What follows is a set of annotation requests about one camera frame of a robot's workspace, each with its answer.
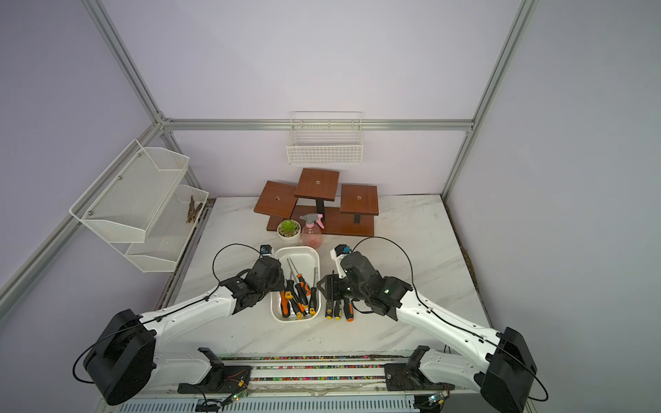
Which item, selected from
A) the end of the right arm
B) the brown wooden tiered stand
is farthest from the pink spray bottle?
the end of the right arm

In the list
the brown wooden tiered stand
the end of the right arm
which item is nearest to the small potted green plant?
the brown wooden tiered stand

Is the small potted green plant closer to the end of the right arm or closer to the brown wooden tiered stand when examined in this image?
the brown wooden tiered stand

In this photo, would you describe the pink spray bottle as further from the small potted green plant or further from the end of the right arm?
the end of the right arm

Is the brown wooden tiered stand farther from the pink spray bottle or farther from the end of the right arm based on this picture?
the end of the right arm

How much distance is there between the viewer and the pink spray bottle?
95cm
